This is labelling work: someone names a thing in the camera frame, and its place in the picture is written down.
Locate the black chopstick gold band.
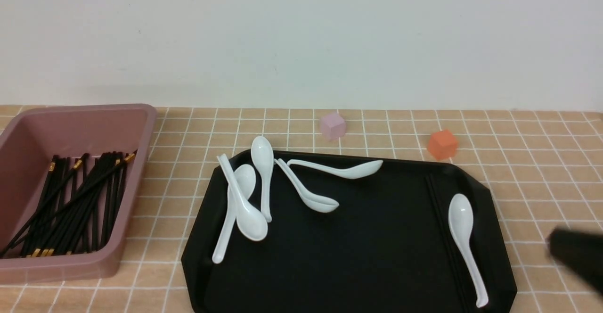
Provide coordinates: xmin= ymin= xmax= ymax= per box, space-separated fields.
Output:
xmin=0 ymin=150 xmax=138 ymax=257
xmin=20 ymin=156 xmax=57 ymax=257

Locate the lilac cube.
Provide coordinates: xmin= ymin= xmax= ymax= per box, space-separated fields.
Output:
xmin=319 ymin=112 xmax=347 ymax=141

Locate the white spoon upright centre-left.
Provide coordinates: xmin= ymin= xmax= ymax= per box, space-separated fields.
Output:
xmin=251 ymin=136 xmax=274 ymax=223

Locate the black octagonal tray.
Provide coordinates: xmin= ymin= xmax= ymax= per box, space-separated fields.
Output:
xmin=181 ymin=159 xmax=517 ymax=313

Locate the pink plastic bin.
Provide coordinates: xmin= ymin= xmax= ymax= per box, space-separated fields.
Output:
xmin=0 ymin=103 xmax=157 ymax=285

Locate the white spoon right side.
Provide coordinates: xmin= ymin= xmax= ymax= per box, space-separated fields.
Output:
xmin=448 ymin=193 xmax=489 ymax=307

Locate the orange cube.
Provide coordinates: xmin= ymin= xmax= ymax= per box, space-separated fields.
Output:
xmin=427 ymin=130 xmax=459 ymax=161

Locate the white spoon centre of tray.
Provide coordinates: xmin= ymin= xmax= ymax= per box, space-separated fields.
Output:
xmin=274 ymin=159 xmax=340 ymax=214

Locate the white spoon under crossing spoon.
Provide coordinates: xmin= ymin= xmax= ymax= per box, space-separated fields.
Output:
xmin=212 ymin=164 xmax=256 ymax=264

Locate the black chopstick by right spoon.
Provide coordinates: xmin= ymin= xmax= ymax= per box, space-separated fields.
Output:
xmin=425 ymin=173 xmax=466 ymax=313

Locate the white spoon lying sideways top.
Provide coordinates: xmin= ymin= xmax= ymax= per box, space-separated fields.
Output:
xmin=286 ymin=160 xmax=383 ymax=180

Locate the white spoon crossing on top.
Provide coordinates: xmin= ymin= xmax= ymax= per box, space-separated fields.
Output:
xmin=217 ymin=154 xmax=269 ymax=241

